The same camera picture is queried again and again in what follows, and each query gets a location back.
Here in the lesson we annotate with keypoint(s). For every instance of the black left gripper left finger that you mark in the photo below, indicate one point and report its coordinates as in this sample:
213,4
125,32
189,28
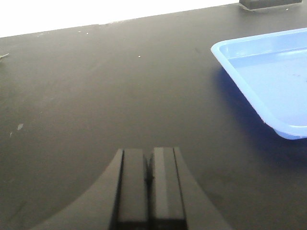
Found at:
117,200

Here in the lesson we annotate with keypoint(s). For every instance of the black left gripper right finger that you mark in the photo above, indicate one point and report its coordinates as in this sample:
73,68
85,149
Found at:
176,201

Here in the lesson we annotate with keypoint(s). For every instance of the blue plastic tray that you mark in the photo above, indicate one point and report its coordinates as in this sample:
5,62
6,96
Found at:
271,72

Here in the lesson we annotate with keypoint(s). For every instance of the white wall power socket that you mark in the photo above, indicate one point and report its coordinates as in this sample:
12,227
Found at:
261,4

